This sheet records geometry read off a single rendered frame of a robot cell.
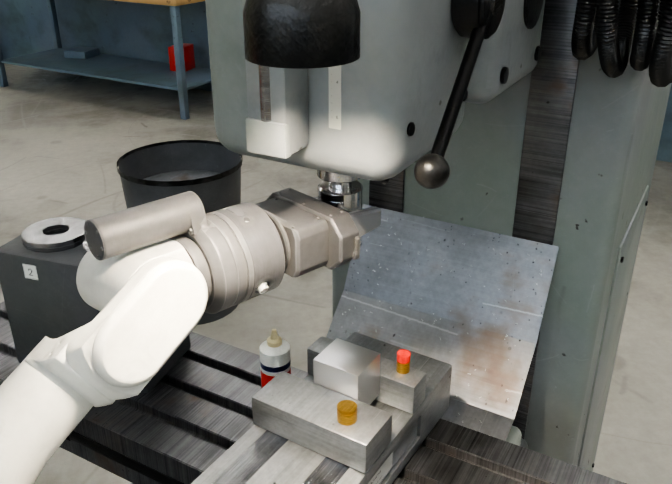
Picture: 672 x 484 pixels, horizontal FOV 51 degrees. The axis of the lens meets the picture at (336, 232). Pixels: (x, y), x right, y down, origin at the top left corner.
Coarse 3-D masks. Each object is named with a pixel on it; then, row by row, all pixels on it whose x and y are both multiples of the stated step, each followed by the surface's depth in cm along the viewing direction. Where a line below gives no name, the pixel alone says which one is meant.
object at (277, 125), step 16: (256, 64) 57; (256, 80) 58; (272, 80) 57; (288, 80) 57; (304, 80) 59; (256, 96) 58; (272, 96) 58; (288, 96) 57; (304, 96) 60; (256, 112) 59; (272, 112) 58; (288, 112) 58; (304, 112) 60; (256, 128) 59; (272, 128) 58; (288, 128) 58; (304, 128) 61; (256, 144) 60; (272, 144) 59; (288, 144) 59; (304, 144) 61
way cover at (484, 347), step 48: (384, 240) 115; (432, 240) 112; (480, 240) 108; (528, 240) 105; (384, 288) 114; (432, 288) 111; (480, 288) 108; (528, 288) 104; (336, 336) 115; (384, 336) 112; (432, 336) 109; (480, 336) 107; (528, 336) 104; (480, 384) 104
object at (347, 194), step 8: (320, 184) 73; (328, 184) 73; (352, 184) 73; (360, 184) 73; (320, 192) 72; (328, 192) 72; (336, 192) 71; (344, 192) 71; (352, 192) 72; (360, 192) 72; (328, 200) 72; (336, 200) 71; (344, 200) 71; (352, 200) 72
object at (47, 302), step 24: (24, 240) 96; (48, 240) 96; (72, 240) 96; (0, 264) 96; (24, 264) 95; (48, 264) 94; (72, 264) 92; (24, 288) 97; (48, 288) 95; (72, 288) 94; (24, 312) 99; (48, 312) 97; (72, 312) 96; (96, 312) 94; (24, 336) 101; (48, 336) 99; (168, 360) 102
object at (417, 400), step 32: (320, 352) 88; (384, 352) 95; (384, 384) 84; (416, 384) 82; (448, 384) 92; (416, 416) 84; (256, 448) 78; (288, 448) 78; (416, 448) 87; (224, 480) 74; (256, 480) 74; (288, 480) 74; (320, 480) 74; (352, 480) 74; (384, 480) 81
